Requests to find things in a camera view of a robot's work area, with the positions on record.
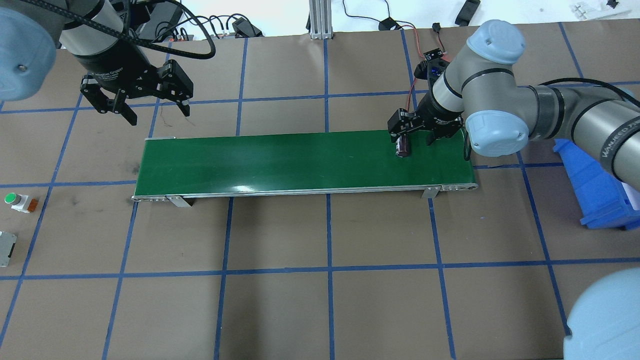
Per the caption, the blue plastic bin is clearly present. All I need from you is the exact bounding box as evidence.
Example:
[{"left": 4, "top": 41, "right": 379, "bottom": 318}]
[{"left": 553, "top": 139, "right": 640, "bottom": 231}]

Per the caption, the white red circuit breaker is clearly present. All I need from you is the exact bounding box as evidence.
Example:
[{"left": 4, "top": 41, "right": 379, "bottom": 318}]
[{"left": 0, "top": 231, "right": 18, "bottom": 268}]

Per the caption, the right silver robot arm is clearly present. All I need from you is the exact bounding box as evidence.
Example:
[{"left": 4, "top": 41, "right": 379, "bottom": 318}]
[{"left": 387, "top": 19, "right": 640, "bottom": 360}]

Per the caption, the green push button switch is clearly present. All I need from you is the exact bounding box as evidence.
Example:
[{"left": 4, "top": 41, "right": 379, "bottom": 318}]
[{"left": 4, "top": 192, "right": 39, "bottom": 214}]

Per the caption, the aluminium frame post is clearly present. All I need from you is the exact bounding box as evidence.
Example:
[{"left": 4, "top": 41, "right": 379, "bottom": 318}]
[{"left": 308, "top": 0, "right": 334, "bottom": 40}]

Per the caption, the green conveyor belt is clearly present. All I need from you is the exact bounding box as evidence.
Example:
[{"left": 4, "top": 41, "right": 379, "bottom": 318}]
[{"left": 132, "top": 130, "right": 479, "bottom": 207}]

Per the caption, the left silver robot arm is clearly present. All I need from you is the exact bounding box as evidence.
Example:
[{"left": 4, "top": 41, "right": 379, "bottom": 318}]
[{"left": 0, "top": 0, "right": 194, "bottom": 126}]

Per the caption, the dark cylindrical capacitor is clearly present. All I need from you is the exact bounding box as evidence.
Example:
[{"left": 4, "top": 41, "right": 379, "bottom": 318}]
[{"left": 395, "top": 134, "right": 411, "bottom": 158}]

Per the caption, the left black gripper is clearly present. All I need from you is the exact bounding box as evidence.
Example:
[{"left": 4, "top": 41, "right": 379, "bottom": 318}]
[{"left": 80, "top": 39, "right": 194, "bottom": 126}]

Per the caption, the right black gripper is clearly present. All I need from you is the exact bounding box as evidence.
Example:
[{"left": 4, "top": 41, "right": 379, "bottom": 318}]
[{"left": 389, "top": 92, "right": 463, "bottom": 146}]

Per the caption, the small sensor circuit board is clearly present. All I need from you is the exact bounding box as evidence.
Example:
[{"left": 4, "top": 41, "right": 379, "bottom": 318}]
[{"left": 423, "top": 48, "right": 446, "bottom": 63}]

